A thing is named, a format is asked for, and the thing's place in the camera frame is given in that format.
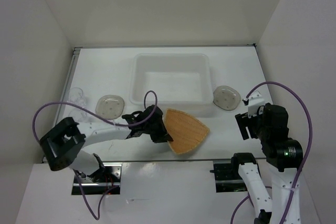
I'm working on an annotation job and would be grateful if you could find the triangular woven bamboo tray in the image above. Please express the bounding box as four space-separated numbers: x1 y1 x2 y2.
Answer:
164 109 210 155

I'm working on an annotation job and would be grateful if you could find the clear glass plate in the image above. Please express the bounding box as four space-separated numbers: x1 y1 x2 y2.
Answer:
95 95 125 120
213 86 242 111

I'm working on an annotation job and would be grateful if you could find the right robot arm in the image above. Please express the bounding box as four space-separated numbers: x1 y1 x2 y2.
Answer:
230 103 303 223

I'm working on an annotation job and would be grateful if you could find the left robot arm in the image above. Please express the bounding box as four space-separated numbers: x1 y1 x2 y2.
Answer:
38 105 173 182

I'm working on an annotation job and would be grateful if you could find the white plastic bin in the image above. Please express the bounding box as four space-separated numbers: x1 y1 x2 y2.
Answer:
129 54 214 117

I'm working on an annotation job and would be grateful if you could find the clear glass cup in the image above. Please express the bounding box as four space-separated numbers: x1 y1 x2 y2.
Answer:
68 108 89 123
67 88 86 107

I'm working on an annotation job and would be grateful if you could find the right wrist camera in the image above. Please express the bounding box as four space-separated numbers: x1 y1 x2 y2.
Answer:
243 91 265 118

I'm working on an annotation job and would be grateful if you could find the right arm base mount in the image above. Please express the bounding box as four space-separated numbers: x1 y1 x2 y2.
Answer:
209 160 247 193

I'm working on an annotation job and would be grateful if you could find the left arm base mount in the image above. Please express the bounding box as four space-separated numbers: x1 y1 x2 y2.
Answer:
78 162 122 195

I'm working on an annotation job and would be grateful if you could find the aluminium table edge rail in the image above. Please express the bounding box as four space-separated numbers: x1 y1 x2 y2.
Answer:
41 157 271 163

